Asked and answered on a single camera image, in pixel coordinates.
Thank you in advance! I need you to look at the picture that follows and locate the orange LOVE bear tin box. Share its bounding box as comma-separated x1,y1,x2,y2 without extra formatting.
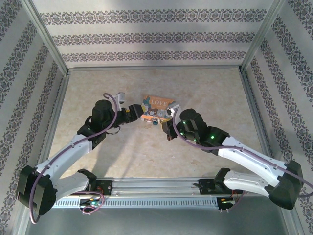
139,94,176,124

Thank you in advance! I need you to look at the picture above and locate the right control board green light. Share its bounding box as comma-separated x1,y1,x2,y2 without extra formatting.
218,196,237,212

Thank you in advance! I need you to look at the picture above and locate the control board green light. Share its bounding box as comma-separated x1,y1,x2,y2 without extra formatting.
79,198,101,209
218,196,237,212

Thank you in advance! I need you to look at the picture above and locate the left control board green light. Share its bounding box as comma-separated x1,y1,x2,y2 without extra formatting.
79,198,101,209

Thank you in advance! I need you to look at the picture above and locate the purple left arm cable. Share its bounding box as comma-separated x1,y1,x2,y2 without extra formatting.
29,93,123,225

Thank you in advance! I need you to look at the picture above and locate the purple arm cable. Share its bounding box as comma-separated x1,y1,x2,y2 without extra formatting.
172,110,313,213
29,93,123,225

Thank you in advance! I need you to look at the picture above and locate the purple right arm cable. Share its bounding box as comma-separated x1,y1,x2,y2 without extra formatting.
172,110,313,213

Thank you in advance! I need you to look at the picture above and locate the aluminium rear frame rail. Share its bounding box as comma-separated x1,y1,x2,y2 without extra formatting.
67,65,242,72

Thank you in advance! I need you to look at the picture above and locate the aluminium side frame rail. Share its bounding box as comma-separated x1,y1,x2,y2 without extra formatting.
36,72,71,167
238,68,276,160

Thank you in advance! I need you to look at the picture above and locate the aluminium mounting rail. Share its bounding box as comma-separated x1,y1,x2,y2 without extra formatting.
57,177,245,197

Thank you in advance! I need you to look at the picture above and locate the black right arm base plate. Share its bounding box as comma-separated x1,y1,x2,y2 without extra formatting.
194,178,243,195

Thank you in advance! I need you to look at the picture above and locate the grey slotted cable duct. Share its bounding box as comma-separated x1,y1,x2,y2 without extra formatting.
54,197,218,209

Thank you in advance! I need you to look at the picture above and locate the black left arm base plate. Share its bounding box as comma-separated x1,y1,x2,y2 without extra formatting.
94,180,113,196

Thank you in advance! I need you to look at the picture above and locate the aluminium frame post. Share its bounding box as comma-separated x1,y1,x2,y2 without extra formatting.
241,0,286,74
21,0,69,76

